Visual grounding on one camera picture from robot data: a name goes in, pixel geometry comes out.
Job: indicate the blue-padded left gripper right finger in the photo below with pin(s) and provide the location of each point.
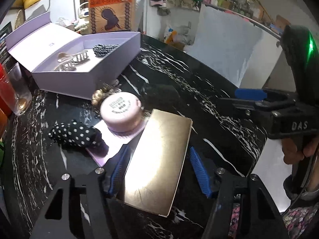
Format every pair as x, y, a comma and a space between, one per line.
258, 214

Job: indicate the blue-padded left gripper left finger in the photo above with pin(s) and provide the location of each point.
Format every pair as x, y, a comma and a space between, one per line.
60, 217

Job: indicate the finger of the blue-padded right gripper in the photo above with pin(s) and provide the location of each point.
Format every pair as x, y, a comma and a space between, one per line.
232, 105
250, 94

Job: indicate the black white polka-dot scrunchie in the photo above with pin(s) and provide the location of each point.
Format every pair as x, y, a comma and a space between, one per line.
76, 134

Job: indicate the purple card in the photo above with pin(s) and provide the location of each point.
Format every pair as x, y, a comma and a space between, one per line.
111, 142

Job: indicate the gold rectangular case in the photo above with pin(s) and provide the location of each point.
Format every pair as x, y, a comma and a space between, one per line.
152, 177

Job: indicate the pink round compact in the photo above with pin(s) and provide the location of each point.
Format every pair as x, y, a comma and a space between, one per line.
121, 111

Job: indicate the gold pearl hair clip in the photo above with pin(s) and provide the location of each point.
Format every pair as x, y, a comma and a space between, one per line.
103, 91

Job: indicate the person's right hand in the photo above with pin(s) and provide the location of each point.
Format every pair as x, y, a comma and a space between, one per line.
292, 155

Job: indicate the clear drinking glass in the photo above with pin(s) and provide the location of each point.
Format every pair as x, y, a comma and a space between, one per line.
23, 96

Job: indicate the red plastic container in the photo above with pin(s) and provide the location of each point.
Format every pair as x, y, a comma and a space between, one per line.
7, 94

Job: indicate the beige hair claw clip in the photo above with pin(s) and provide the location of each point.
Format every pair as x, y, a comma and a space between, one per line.
67, 62

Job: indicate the lavender open gift box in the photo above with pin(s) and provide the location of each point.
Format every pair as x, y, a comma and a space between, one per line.
37, 44

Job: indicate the dark gingham scrunchie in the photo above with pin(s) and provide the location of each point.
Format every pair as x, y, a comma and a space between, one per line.
102, 50

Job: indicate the brown paper takeaway bag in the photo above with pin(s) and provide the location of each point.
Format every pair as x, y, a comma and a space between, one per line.
111, 15

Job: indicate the white refrigerator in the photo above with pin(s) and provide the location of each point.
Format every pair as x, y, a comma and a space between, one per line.
62, 12

